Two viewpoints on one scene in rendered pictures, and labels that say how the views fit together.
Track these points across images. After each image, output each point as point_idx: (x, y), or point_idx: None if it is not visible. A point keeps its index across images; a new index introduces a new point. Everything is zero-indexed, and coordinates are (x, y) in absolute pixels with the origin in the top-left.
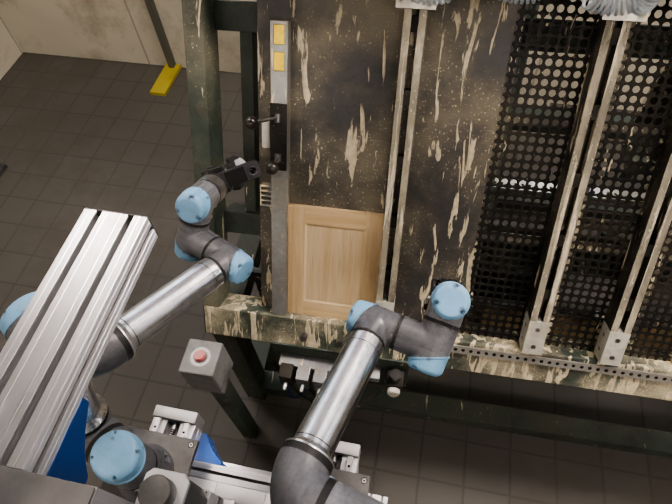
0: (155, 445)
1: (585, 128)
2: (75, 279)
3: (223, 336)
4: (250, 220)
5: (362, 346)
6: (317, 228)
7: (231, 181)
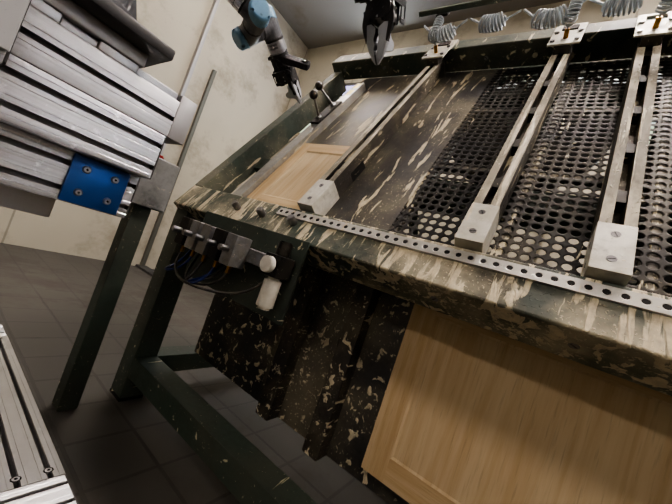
0: None
1: (539, 87)
2: None
3: (178, 221)
4: None
5: None
6: (312, 154)
7: (290, 57)
